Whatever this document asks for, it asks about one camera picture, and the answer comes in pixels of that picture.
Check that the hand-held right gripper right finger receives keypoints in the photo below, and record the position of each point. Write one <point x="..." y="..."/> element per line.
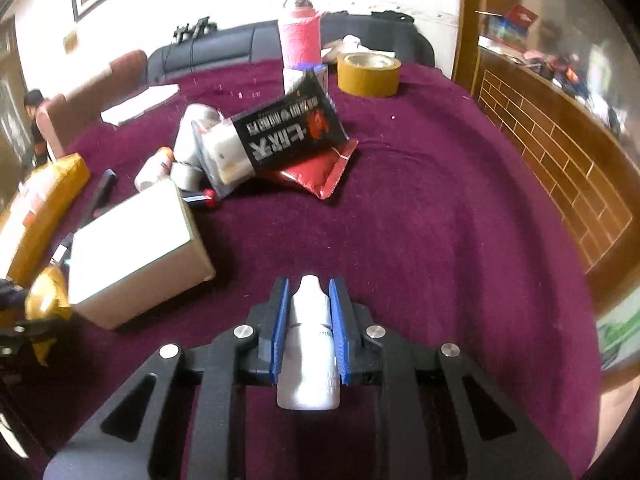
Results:
<point x="341" y="332"/>

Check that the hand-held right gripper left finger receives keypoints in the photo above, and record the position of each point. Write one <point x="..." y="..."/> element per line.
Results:
<point x="279" y="332"/>

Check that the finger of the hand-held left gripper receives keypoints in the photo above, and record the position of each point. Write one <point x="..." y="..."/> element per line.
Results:
<point x="10" y="294"/>
<point x="17" y="334"/>

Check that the gold foil sachet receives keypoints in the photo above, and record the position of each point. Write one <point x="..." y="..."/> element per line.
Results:
<point x="47" y="305"/>

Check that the small white dropper bottle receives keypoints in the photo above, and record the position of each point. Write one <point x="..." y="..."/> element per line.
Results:
<point x="307" y="360"/>

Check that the red foil packet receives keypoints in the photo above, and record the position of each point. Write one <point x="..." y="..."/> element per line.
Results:
<point x="320" y="170"/>

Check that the large yellow package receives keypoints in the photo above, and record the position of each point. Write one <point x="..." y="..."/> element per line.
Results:
<point x="45" y="185"/>

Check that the white cardboard box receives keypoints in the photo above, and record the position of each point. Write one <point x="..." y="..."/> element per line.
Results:
<point x="135" y="255"/>

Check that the red and black pen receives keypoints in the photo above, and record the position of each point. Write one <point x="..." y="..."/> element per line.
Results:
<point x="202" y="198"/>

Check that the small orange-capped white bottle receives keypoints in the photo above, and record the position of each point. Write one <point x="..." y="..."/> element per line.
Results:
<point x="152" y="167"/>

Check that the black snack packet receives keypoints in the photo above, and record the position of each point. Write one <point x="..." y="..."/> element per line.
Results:
<point x="280" y="135"/>

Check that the large white plastic bottle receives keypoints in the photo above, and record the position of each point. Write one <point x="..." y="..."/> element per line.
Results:
<point x="192" y="130"/>

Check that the brown upholstered chair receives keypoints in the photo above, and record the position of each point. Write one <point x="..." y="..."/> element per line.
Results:
<point x="100" y="90"/>

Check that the white notebook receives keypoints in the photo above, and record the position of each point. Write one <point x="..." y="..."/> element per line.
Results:
<point x="140" y="105"/>

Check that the blue and white medicine box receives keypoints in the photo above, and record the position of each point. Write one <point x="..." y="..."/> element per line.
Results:
<point x="292" y="79"/>

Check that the brown packing tape roll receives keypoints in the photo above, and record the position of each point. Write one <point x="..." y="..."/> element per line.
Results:
<point x="367" y="77"/>

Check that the green printed box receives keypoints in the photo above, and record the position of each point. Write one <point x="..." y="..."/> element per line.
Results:
<point x="617" y="335"/>

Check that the black leather sofa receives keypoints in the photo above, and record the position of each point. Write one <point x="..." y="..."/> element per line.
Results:
<point x="225" y="45"/>

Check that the wooden cabinet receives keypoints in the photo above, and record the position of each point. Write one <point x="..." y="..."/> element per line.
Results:
<point x="550" y="125"/>

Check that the pink knitted sleeve bottle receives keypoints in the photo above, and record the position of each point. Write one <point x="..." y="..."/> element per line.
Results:
<point x="300" y="35"/>

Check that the black device on sofa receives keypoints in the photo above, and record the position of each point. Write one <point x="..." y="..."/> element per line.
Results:
<point x="195" y="30"/>

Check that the red box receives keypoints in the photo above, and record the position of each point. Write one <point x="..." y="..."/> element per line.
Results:
<point x="522" y="16"/>

